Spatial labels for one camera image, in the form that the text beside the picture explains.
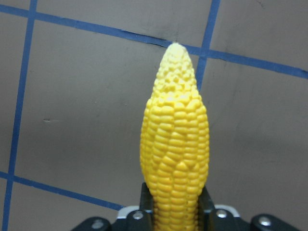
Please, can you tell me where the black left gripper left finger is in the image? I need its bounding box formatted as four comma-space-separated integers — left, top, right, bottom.
126, 182, 154, 231

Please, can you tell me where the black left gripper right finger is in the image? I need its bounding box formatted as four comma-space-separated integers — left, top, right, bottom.
198, 186, 237, 231

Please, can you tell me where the yellow corn cob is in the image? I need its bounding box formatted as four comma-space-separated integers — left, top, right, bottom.
140, 43, 210, 231

